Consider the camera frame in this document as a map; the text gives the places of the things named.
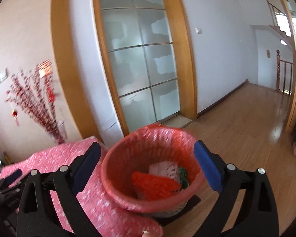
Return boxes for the white wall switch plate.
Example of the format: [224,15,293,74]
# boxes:
[0,68,8,84]

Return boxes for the frosted glass door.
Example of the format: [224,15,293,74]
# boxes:
[100,0,180,132]

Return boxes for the red fu ornament tassel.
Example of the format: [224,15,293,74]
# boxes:
[38,60,55,103]

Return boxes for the wooden stair railing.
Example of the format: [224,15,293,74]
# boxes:
[275,50,294,96]

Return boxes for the small red lantern ornament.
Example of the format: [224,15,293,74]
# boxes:
[11,109,20,127]

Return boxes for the orange lined trash basket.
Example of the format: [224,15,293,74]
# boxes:
[101,124,205,217]

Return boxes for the red floral tablecloth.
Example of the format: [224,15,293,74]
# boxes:
[0,137,163,236]

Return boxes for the glass vase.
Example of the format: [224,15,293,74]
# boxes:
[52,120,68,145]

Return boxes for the orange plastic bag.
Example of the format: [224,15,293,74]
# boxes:
[131,171,181,201]

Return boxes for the right hand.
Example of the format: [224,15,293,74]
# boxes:
[142,230,155,237]

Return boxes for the red berry branches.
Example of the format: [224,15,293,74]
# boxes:
[6,64,58,137]

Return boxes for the dark green plastic bag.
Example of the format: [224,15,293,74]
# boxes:
[179,166,190,189]

